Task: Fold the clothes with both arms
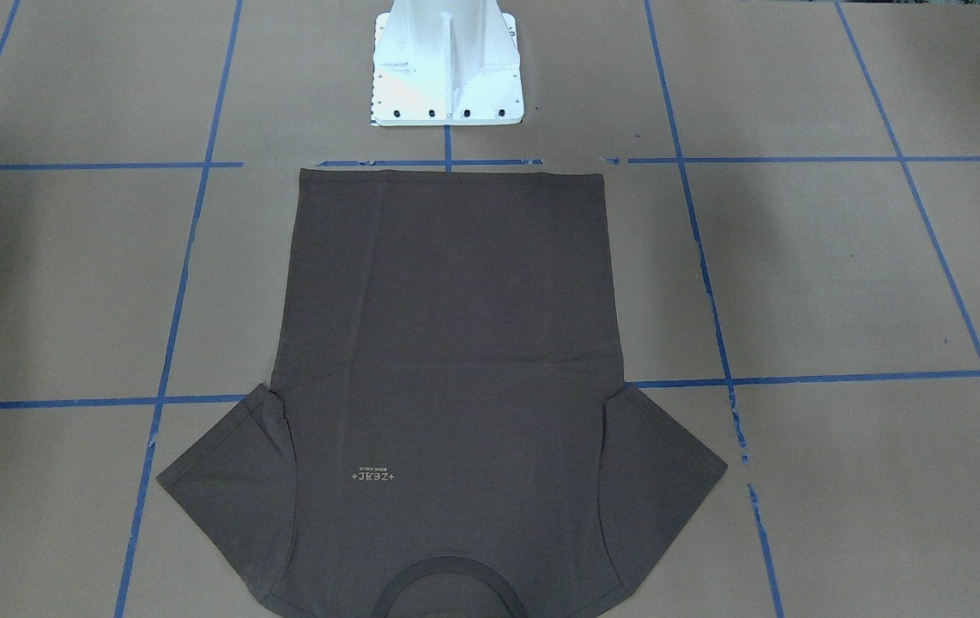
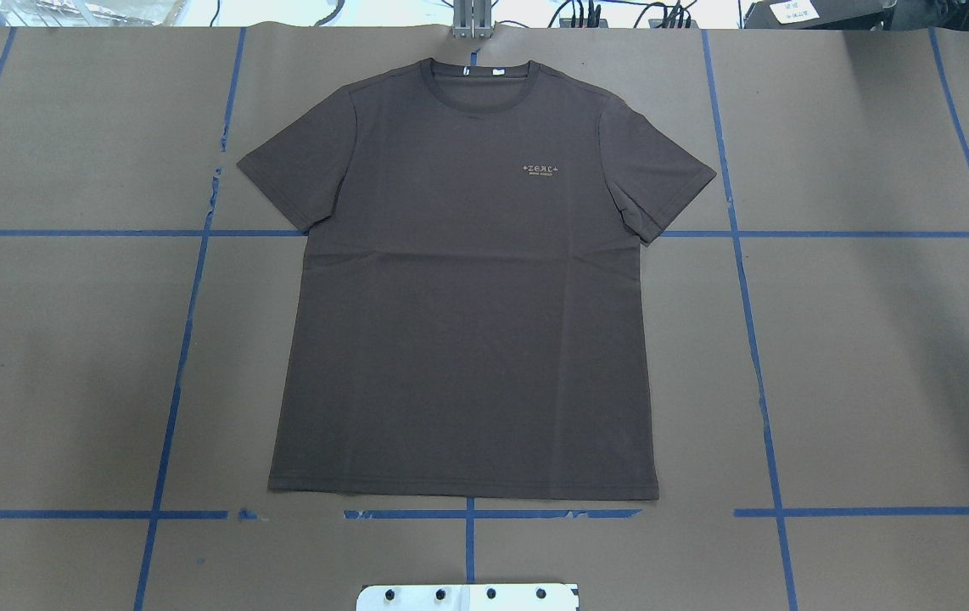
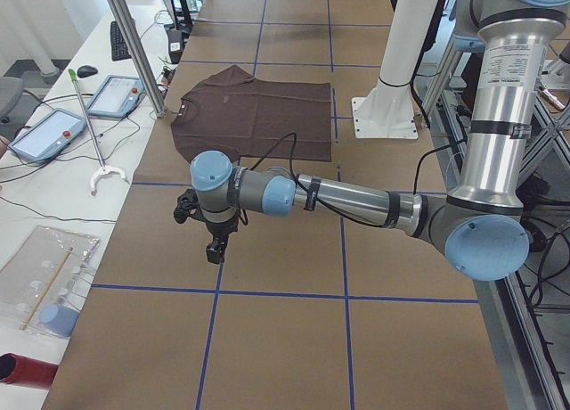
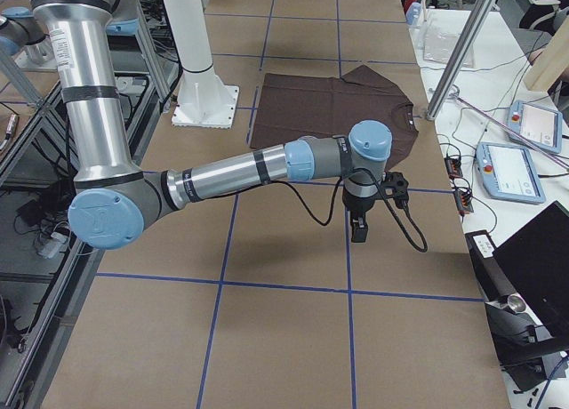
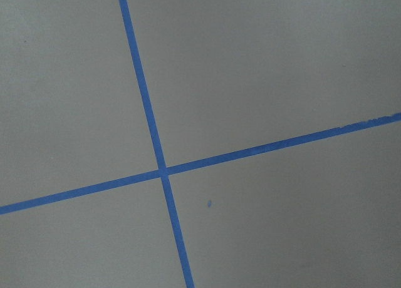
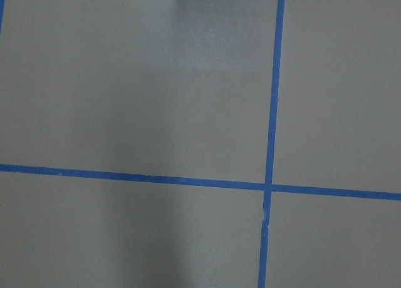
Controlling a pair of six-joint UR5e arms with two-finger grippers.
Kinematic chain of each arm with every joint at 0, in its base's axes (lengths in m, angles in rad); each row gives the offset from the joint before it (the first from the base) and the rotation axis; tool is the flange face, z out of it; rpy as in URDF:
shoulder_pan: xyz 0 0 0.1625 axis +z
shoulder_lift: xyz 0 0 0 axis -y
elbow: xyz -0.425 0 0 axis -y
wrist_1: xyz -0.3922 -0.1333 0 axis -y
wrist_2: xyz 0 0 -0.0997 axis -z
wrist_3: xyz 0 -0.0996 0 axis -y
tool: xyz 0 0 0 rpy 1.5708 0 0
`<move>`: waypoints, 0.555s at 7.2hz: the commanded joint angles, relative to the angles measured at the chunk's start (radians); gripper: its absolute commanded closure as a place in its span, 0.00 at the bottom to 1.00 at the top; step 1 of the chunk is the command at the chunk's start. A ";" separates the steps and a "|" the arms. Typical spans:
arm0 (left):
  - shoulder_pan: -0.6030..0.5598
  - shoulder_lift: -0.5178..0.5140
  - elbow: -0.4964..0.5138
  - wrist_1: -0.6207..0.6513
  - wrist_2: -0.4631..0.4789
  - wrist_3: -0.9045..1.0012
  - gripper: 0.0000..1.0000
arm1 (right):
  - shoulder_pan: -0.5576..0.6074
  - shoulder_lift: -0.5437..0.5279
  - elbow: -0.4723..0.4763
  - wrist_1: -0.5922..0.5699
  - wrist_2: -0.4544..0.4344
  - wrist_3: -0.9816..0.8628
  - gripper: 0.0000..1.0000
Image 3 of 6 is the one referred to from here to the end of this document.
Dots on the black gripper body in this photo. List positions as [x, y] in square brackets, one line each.
[220, 228]

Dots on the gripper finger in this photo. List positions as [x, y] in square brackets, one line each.
[213, 250]
[222, 245]

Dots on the brown t-shirt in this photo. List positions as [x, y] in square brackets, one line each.
[243, 116]

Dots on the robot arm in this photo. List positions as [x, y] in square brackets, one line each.
[476, 225]

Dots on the reacher grabber stick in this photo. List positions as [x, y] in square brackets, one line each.
[104, 169]

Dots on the blue plastic cup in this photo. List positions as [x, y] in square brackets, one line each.
[59, 319]

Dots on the far teach pendant tablet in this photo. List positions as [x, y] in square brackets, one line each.
[116, 97]

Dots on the teach pendant tablet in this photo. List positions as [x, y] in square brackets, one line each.
[48, 137]
[116, 97]

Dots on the clear plastic tray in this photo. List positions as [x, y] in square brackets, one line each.
[52, 266]

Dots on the near teach pendant tablet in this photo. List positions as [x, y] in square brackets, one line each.
[48, 137]

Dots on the black power adapter box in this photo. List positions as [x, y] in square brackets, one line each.
[175, 46]

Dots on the black keyboard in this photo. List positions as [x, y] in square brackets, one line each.
[118, 47]

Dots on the black computer mouse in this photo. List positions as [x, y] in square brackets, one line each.
[86, 71]

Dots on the red cylinder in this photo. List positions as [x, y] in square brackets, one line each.
[27, 372]

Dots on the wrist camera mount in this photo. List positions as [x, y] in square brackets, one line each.
[187, 205]

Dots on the white pedestal column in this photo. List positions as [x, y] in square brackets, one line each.
[387, 111]

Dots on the aluminium frame post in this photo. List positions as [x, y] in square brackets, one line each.
[127, 27]

